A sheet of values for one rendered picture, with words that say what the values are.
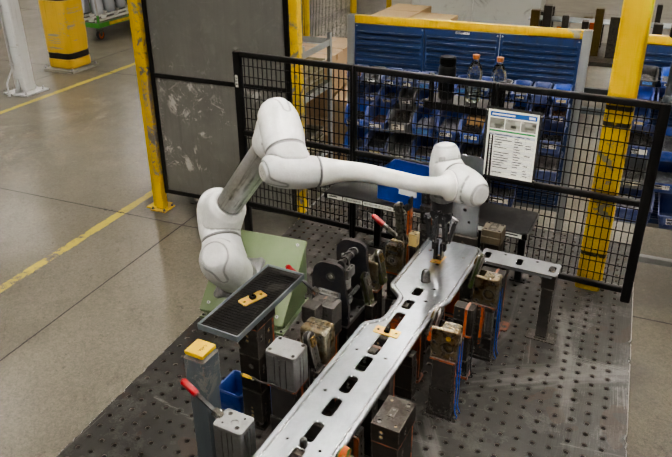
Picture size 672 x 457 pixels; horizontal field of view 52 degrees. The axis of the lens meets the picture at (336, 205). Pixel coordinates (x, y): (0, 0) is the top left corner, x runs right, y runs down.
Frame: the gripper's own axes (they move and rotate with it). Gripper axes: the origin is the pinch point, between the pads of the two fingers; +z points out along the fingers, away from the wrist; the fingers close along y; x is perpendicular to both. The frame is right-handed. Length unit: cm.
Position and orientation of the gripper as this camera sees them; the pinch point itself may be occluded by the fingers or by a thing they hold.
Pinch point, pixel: (439, 249)
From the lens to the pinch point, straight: 253.5
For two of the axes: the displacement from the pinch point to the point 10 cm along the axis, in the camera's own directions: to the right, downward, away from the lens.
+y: 8.9, 1.9, -4.1
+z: 0.1, 9.0, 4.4
